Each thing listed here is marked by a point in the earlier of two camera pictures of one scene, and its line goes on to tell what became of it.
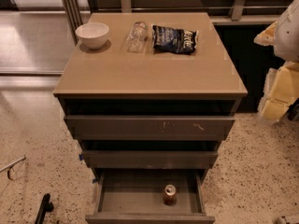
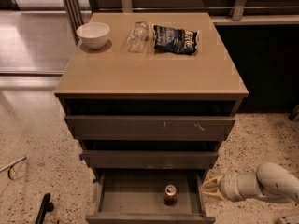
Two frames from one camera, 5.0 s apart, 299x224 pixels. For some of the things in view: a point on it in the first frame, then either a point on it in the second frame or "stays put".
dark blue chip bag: x=175 y=40 stays put
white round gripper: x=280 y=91 to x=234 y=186
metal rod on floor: x=10 y=165 stays put
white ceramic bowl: x=92 y=35 stays put
